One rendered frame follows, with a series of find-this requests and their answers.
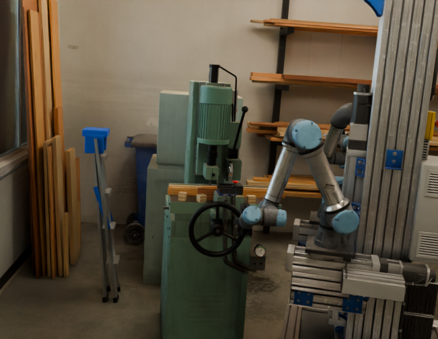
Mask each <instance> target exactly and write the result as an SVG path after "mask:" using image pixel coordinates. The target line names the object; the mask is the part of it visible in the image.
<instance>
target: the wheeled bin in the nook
mask: <svg viewBox="0 0 438 339"><path fill-rule="evenodd" d="M124 147H132V148H133V147H135V151H136V168H137V201H138V211H133V212H131V213H130V214H129V215H128V217H127V219H126V224H127V226H126V228H125V229H124V233H123V236H124V239H125V241H126V242H127V243H129V244H131V245H134V246H136V245H139V244H141V243H143V242H144V240H145V209H146V192H147V168H148V166H149V162H150V161H151V158H152V155H153V154H157V135H153V134H138V135H135V136H134V137H127V139H126V141H125V142H124Z"/></svg>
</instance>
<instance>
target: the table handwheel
mask: <svg viewBox="0 0 438 339"><path fill-rule="evenodd" d="M213 207H216V219H212V218H211V217H210V218H209V221H210V224H211V231H210V232H208V233H207V234H205V235H203V236H202V237H200V238H198V239H195V236H194V224H195V222H196V220H197V218H198V217H199V215H200V214H201V213H203V212H204V211H205V210H207V209H210V208H213ZM219 207H223V208H227V209H229V210H230V211H232V212H233V213H234V214H235V215H236V217H239V218H240V211H239V210H238V209H237V208H236V207H234V206H233V205H232V204H229V203H227V202H221V201H215V202H209V203H207V204H204V205H202V206H201V207H200V208H199V209H197V210H196V212H195V213H194V214H193V216H192V217H191V219H190V222H189V226H188V235H189V238H190V241H191V243H192V245H193V246H194V248H195V249H196V250H197V251H199V252H200V253H202V254H204V255H206V256H210V257H222V256H226V255H228V254H230V253H232V252H233V251H235V250H236V249H237V248H238V247H239V246H240V244H241V243H242V241H243V239H244V235H239V236H238V238H235V237H233V236H231V235H230V234H228V233H226V232H224V231H223V227H222V225H221V224H220V223H219ZM212 234H213V235H214V236H220V235H222V234H223V235H225V236H226V237H228V238H230V239H232V240H234V241H235V243H234V244H233V245H232V246H231V247H230V248H228V249H226V250H223V251H220V252H212V251H208V250H206V249H204V248H203V247H201V246H200V245H199V244H198V242H199V241H201V240H203V239H204V238H206V237H208V236H210V235H212Z"/></svg>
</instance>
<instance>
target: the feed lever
mask: <svg viewBox="0 0 438 339"><path fill-rule="evenodd" d="M247 111H248V107H247V106H243V107H242V112H243V113H242V117H241V120H240V125H239V128H238V132H237V135H236V138H235V143H234V146H233V149H228V152H227V156H228V159H237V158H238V150H237V149H236V145H237V141H238V137H239V135H240V130H241V127H242V123H243V120H244V116H245V113H246V112H247Z"/></svg>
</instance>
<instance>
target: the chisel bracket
mask: <svg viewBox="0 0 438 339"><path fill-rule="evenodd" d="M212 173H215V176H214V177H213V176H212ZM203 176H204V177H205V179H206V180H209V181H212V180H218V177H219V168H218V167H217V165H214V166H212V165H207V163H203Z"/></svg>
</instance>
